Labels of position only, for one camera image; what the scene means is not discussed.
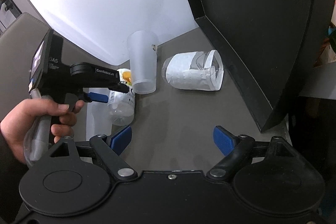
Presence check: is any clear cup with orange label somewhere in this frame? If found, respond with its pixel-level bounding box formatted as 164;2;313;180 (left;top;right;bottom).
108;68;135;126

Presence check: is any tall frosted plastic cup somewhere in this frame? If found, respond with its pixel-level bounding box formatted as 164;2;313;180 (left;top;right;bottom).
86;102;112;140

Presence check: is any short frosted plastic cup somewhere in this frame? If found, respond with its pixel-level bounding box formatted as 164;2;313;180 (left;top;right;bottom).
127;30;158;95

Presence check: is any white wrapped glass cup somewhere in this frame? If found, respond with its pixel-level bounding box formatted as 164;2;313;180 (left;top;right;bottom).
162;50;224;92

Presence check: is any person's left hand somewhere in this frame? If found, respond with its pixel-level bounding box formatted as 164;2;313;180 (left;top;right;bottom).
0;97;85;162

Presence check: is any black tray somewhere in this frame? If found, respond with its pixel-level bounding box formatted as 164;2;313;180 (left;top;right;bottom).
188;0;335;131

